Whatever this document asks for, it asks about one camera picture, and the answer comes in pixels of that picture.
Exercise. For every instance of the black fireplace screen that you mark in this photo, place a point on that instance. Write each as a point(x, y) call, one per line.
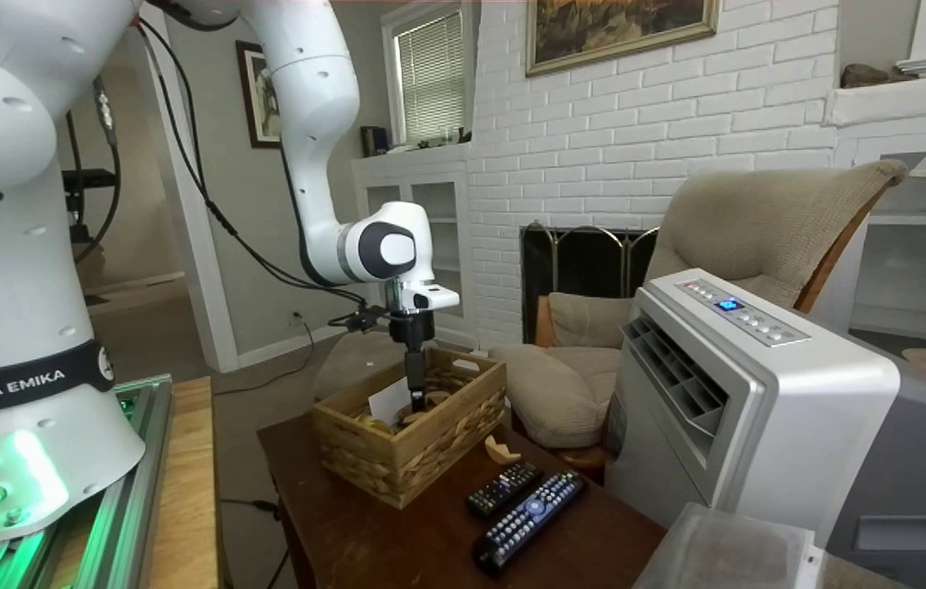
point(579, 259)

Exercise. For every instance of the black RCA remote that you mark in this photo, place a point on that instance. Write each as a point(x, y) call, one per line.
point(525, 520)

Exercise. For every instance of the black Sony remote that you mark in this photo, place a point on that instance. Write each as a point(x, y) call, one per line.
point(503, 490)

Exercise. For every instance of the white paper card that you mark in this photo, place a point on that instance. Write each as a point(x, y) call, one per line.
point(392, 405)

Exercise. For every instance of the wooden zigzag block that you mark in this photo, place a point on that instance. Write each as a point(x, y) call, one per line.
point(498, 454)

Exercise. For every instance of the white built-in shelf cabinet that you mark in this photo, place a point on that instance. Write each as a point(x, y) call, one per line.
point(434, 181)

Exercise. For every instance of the small framed wall picture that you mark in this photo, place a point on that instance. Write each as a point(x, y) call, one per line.
point(260, 96)

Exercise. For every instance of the dark wooden side table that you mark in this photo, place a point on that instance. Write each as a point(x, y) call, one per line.
point(340, 539)

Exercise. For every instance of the framed landscape painting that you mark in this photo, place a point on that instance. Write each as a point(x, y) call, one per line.
point(564, 33)

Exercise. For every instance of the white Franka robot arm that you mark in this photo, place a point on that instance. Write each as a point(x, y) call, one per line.
point(51, 51)

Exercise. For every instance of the woven wooden box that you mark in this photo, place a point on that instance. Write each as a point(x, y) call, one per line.
point(409, 454)

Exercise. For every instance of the light wooden robot table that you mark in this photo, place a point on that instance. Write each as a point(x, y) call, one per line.
point(183, 536)

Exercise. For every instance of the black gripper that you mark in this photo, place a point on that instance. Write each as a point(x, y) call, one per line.
point(414, 333)

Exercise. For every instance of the beige rocking armchair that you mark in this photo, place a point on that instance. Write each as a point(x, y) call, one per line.
point(735, 242)

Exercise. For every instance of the white portable air conditioner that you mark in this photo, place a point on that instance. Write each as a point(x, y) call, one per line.
point(710, 418)

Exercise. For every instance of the grey plastic bin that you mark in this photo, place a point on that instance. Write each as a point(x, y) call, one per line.
point(728, 551)

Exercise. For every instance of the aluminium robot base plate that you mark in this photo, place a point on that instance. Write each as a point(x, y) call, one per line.
point(89, 526)

